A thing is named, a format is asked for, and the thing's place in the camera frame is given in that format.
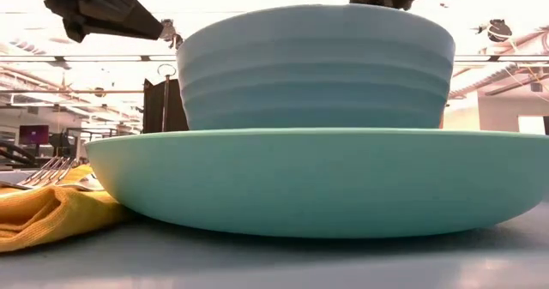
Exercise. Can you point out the dark ceiling-hung device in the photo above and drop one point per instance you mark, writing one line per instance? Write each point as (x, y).
(499, 31)

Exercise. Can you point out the black monitor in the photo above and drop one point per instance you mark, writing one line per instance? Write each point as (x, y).
(62, 141)

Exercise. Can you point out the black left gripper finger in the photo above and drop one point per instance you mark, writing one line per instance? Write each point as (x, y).
(116, 14)

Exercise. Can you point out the teal plate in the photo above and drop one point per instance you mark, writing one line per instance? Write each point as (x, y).
(317, 182)

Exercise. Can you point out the grey ceiling-hung device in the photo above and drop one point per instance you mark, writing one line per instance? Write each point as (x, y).
(171, 34)

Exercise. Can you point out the yellow cloth napkin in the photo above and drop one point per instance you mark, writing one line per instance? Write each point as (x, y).
(43, 220)

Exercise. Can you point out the blue bowl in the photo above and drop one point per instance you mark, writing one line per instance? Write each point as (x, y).
(317, 66)

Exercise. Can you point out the black panel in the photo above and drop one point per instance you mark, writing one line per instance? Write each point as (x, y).
(152, 109)

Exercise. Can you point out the purple lit monitor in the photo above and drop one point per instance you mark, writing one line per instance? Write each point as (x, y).
(34, 134)

